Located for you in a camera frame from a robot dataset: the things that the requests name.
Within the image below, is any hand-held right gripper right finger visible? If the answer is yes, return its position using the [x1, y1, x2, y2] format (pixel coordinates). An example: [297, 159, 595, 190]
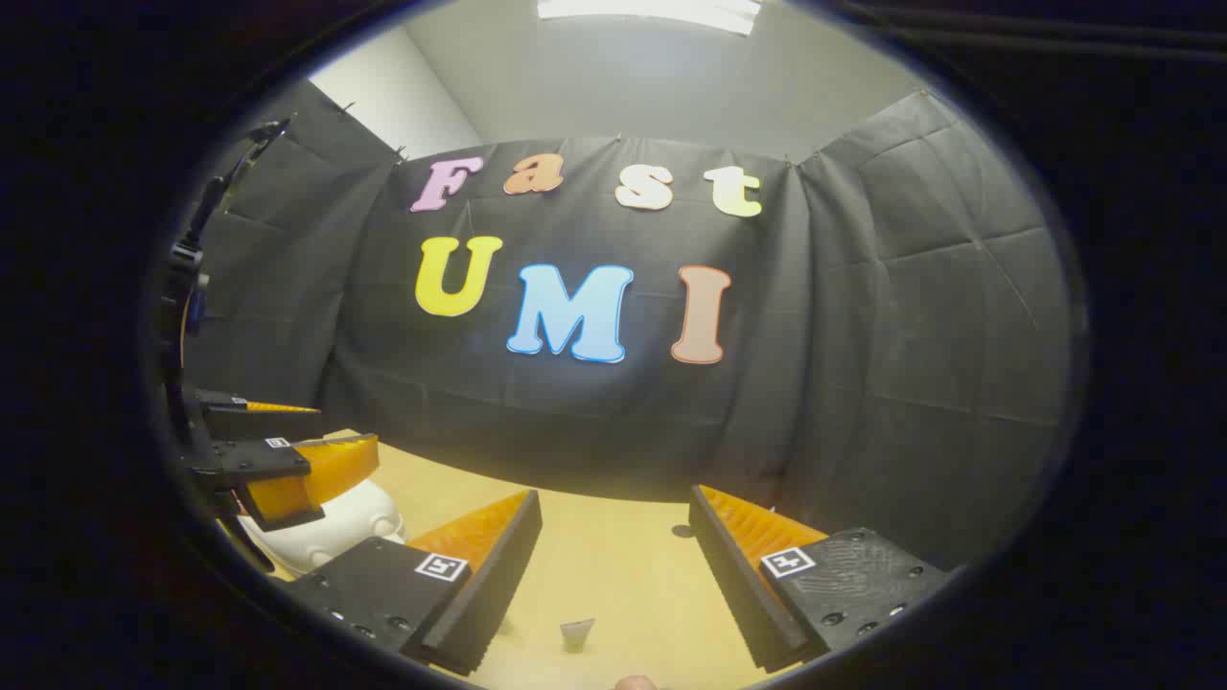
[688, 484, 952, 675]

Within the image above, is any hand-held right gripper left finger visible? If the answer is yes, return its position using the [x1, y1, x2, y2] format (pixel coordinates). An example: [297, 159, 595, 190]
[286, 489, 544, 678]

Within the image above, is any white suitcase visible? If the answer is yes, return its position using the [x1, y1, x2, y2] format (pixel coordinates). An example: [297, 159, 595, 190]
[235, 477, 408, 577]

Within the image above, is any black backdrop cloth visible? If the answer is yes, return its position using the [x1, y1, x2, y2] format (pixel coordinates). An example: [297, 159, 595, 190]
[180, 79, 1073, 573]

